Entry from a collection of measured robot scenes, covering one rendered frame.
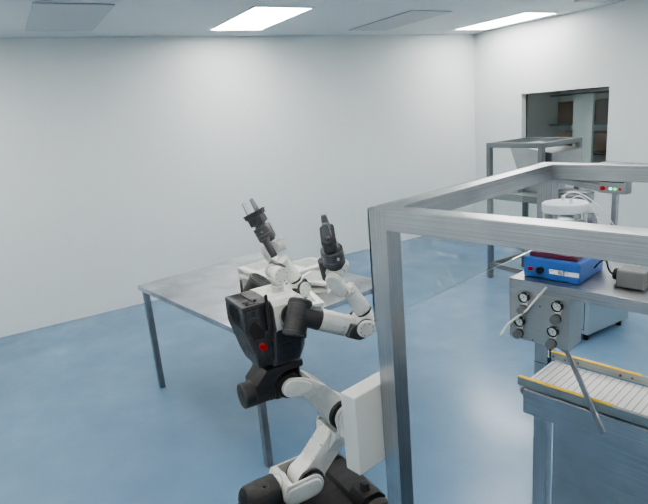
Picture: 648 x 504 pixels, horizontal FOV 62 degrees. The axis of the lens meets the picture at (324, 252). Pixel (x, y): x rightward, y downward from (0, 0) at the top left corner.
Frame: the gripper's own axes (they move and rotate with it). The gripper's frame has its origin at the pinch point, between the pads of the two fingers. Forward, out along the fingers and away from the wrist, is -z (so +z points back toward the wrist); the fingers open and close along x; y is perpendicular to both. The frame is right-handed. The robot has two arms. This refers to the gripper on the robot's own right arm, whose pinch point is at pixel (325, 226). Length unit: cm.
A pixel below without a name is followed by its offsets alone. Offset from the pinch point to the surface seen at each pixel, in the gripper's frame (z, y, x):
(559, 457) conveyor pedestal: 91, 69, -53
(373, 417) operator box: 27, 5, -65
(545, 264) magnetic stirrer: 20, 73, -21
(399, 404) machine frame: 24, 13, -65
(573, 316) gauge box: 33, 78, -36
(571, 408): 65, 73, -50
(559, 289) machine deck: 23, 74, -32
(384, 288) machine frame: -9, 15, -50
